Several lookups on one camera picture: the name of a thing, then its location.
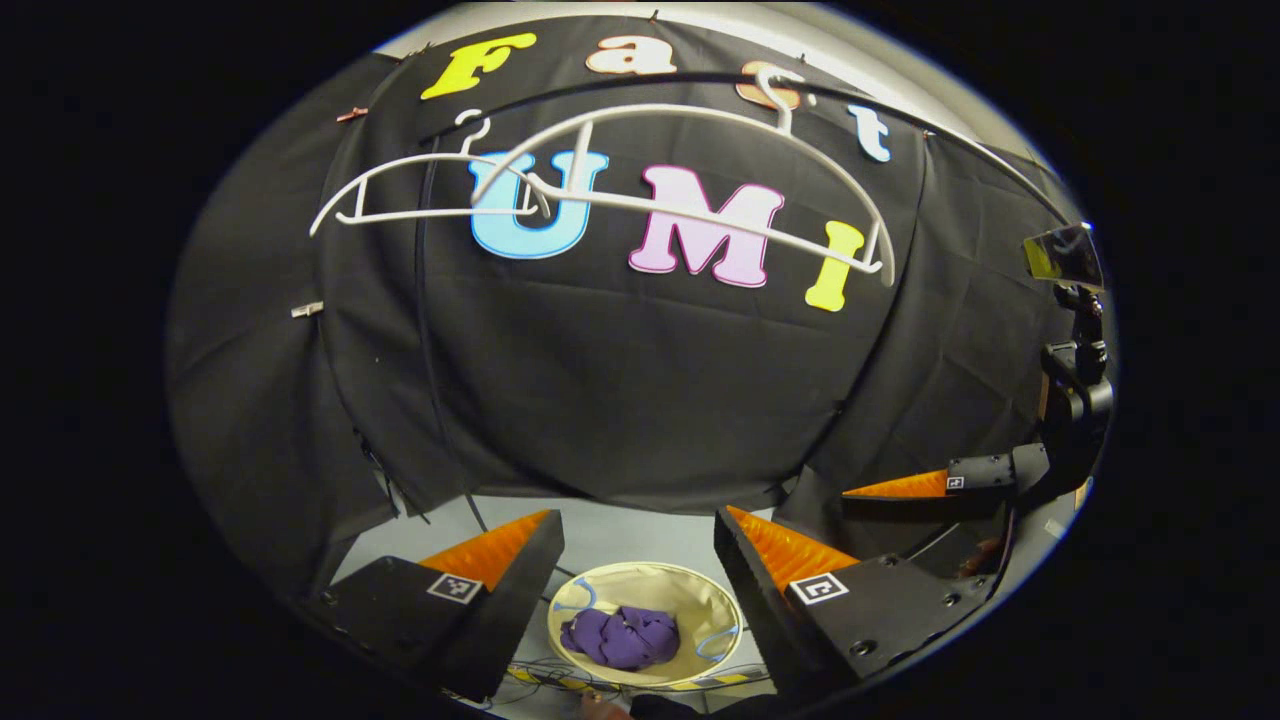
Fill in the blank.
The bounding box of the purple jacket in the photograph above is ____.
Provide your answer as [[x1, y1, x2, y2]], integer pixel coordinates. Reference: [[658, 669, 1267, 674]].
[[560, 605, 681, 671]]

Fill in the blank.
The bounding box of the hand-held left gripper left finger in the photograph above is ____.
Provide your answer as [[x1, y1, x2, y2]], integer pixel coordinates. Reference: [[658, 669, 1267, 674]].
[[305, 508, 567, 703]]

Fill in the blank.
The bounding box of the black clothes rail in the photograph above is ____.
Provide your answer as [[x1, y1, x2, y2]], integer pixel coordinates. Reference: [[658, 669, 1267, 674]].
[[413, 70, 1073, 536]]

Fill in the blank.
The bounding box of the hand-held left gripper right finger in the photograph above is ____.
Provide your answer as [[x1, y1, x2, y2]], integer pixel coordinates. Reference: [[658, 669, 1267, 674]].
[[713, 505, 1001, 706]]

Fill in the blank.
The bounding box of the cream laundry hamper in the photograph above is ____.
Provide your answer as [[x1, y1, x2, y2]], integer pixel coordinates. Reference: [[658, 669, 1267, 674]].
[[546, 562, 746, 691]]

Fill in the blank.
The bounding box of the yellow black striped tape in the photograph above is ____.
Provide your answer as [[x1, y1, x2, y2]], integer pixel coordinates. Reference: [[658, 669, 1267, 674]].
[[505, 662, 761, 693]]

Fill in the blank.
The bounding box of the white clothes hanger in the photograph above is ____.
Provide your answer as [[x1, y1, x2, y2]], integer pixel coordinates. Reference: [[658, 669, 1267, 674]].
[[478, 65, 896, 289], [310, 108, 551, 238]]

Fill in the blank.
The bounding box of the black stand with tilted screen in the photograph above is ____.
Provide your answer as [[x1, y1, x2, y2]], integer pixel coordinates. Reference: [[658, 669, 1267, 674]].
[[1022, 222, 1116, 471]]

